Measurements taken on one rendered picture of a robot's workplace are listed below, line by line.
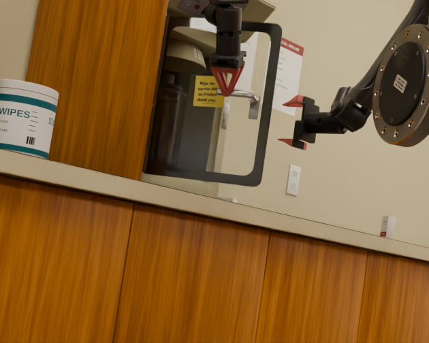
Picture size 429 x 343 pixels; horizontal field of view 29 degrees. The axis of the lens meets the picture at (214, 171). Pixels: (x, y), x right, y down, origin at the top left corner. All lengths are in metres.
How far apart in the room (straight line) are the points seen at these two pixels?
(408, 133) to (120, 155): 0.83
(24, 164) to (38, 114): 0.17
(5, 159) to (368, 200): 2.45
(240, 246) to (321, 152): 1.50
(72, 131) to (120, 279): 0.56
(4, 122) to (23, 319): 0.37
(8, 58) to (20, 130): 0.75
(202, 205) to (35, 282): 0.43
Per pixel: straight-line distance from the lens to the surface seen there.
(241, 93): 1.95
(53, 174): 1.52
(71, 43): 2.21
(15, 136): 1.61
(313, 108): 2.25
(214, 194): 2.25
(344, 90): 2.21
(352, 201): 3.59
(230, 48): 1.91
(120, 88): 2.01
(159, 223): 1.74
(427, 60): 1.34
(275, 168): 3.15
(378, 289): 2.45
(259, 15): 2.27
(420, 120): 1.32
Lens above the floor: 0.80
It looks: 6 degrees up
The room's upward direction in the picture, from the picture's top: 8 degrees clockwise
